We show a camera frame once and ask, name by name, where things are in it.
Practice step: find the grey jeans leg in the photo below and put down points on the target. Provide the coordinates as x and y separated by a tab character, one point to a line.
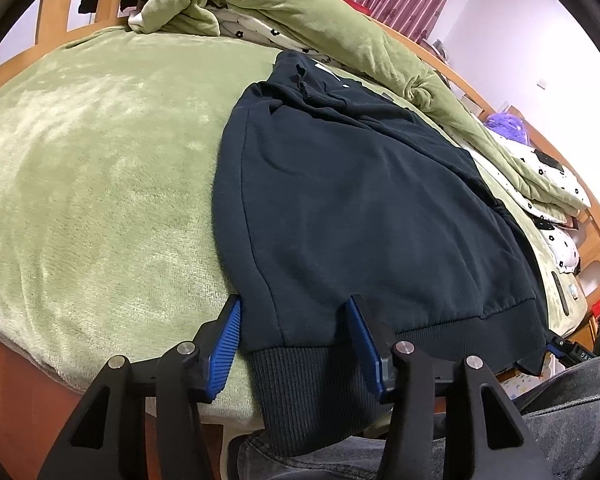
563	414

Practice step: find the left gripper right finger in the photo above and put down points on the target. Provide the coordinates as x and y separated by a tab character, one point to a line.
485	436

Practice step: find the purple plastic bag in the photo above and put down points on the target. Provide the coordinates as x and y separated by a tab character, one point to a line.
509	126

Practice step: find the black phone on bedding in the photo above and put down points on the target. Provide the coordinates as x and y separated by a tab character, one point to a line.
548	160

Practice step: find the dark navy sweatshirt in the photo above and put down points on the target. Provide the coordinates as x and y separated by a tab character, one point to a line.
325	190

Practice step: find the wooden bed frame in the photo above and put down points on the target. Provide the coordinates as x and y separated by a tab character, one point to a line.
32	405

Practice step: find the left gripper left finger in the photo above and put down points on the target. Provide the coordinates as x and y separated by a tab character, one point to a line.
105	438

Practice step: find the green plush folded quilt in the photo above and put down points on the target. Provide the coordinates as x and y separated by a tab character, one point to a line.
332	28

